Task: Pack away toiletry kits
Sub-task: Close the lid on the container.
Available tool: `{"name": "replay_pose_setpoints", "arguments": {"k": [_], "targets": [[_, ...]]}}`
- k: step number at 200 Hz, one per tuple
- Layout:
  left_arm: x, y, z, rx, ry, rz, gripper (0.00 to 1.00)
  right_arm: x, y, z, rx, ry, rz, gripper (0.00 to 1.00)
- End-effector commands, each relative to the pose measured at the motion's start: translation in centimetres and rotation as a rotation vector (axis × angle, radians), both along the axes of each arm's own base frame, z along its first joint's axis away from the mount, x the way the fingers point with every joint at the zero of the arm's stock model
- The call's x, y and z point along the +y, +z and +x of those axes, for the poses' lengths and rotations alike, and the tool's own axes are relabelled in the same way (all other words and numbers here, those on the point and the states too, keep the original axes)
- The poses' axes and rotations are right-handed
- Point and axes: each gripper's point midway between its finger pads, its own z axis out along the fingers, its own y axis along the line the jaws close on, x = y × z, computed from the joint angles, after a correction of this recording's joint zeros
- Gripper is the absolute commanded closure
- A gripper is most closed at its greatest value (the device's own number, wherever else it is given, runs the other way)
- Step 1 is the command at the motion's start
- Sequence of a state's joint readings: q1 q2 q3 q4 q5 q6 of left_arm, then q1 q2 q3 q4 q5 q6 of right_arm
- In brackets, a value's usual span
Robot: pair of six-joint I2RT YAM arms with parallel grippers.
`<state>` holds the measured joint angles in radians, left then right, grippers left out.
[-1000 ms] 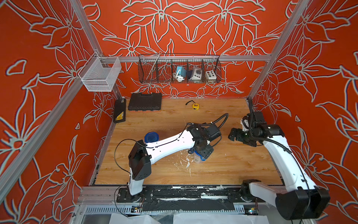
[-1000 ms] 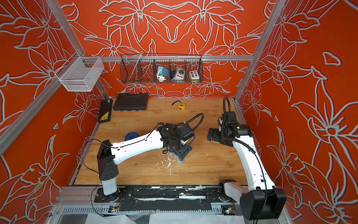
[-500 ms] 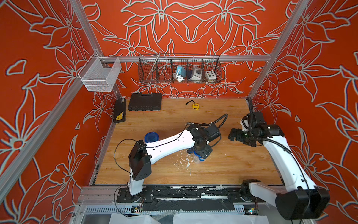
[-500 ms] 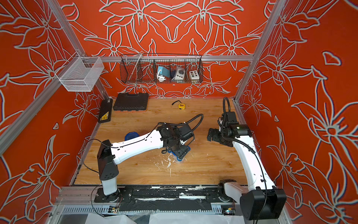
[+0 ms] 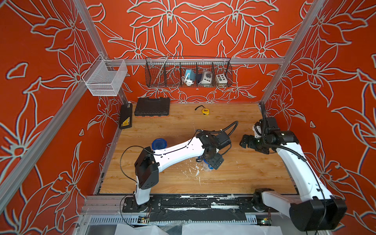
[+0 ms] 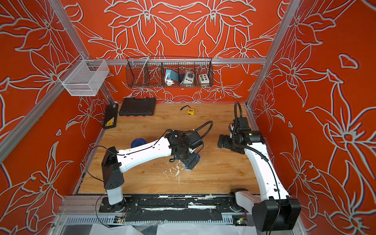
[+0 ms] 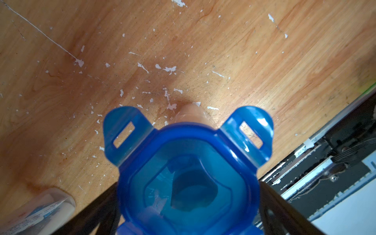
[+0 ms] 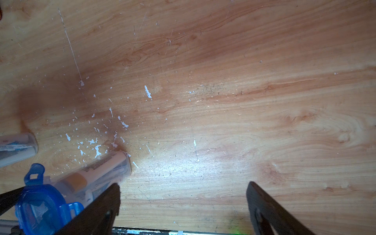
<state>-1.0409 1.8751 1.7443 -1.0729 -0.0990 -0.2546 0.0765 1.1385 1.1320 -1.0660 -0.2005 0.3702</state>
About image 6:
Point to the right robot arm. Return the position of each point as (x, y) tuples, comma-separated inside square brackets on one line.
[(274, 209)]

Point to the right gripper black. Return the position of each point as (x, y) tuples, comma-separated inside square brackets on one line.
[(225, 143)]

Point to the black tool case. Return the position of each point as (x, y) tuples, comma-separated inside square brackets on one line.
[(133, 107)]

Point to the black box yellow label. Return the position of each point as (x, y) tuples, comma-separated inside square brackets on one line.
[(110, 118)]

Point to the grey device in basket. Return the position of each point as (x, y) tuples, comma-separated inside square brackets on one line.
[(188, 78)]

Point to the black wire wall basket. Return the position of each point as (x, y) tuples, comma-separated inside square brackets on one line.
[(151, 75)]

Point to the white button box in basket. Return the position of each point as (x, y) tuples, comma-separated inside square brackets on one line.
[(203, 79)]

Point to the aluminium frame post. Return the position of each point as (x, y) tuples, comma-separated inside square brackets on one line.
[(77, 42), (285, 22)]

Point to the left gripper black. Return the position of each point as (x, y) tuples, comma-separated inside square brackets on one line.
[(190, 162)]

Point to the blue white item in basket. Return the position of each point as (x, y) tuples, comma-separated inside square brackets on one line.
[(171, 77)]

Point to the yellow tape measure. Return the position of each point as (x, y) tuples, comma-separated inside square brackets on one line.
[(190, 110)]

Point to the aluminium frame post right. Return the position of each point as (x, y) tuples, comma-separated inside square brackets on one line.
[(285, 22)]

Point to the aluminium crossbar back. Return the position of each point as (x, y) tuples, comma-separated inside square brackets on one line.
[(214, 61)]

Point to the white wire basket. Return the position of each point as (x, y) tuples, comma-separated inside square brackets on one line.
[(84, 80)]

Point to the aluminium frame post left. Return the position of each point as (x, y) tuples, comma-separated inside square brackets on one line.
[(77, 42)]

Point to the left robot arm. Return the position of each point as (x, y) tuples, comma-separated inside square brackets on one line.
[(115, 163)]

